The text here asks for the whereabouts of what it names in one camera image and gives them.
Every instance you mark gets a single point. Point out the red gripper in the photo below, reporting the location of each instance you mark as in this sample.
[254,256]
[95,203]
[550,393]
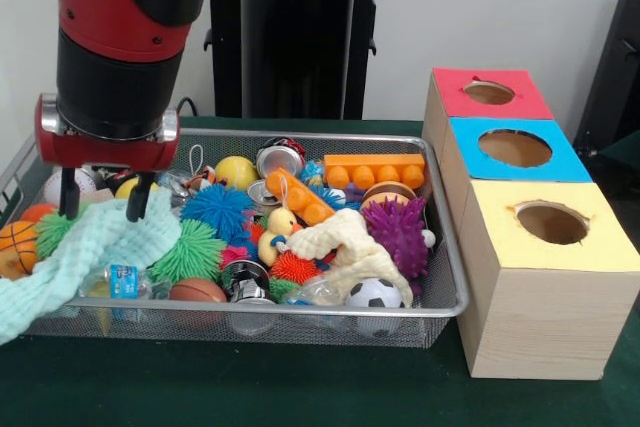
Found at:
[110,152]

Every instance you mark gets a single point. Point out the mint green cloth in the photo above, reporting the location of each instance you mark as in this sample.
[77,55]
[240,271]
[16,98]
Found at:
[100,247]

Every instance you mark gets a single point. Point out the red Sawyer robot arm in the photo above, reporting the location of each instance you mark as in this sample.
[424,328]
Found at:
[115,82]

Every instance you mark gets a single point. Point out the silver mesh bin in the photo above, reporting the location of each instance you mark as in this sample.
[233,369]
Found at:
[150,327]

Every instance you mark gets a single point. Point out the wooden box with three holes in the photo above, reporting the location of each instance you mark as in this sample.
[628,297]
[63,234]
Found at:
[540,327]

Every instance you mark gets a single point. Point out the white baseball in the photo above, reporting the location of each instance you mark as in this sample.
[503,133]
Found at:
[51,189]

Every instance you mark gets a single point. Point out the green spiky ball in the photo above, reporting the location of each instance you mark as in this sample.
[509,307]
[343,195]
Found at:
[187,252]

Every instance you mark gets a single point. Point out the blue spiky ball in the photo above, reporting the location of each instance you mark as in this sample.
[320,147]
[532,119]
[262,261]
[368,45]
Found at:
[217,204]

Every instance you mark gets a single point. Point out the yellow ball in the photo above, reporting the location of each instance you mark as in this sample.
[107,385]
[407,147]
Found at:
[236,172]

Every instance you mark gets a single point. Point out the short orange toy brick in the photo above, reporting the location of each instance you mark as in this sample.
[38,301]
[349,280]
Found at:
[300,197]

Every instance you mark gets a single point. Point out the cream yellow cloth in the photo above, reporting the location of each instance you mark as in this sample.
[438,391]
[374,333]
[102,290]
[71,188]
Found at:
[350,242]

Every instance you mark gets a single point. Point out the long orange toy brick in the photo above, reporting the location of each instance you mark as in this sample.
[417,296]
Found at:
[375,162]

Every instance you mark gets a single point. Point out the small soccer ball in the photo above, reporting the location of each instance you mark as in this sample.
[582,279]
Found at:
[375,294]

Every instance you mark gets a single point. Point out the purple spiky toy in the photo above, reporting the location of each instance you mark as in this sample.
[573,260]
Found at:
[397,237]

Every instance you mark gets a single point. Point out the black upright panel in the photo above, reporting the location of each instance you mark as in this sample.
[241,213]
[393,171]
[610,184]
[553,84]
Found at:
[615,72]

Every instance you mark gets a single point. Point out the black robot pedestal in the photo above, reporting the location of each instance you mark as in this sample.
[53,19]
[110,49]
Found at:
[290,47]

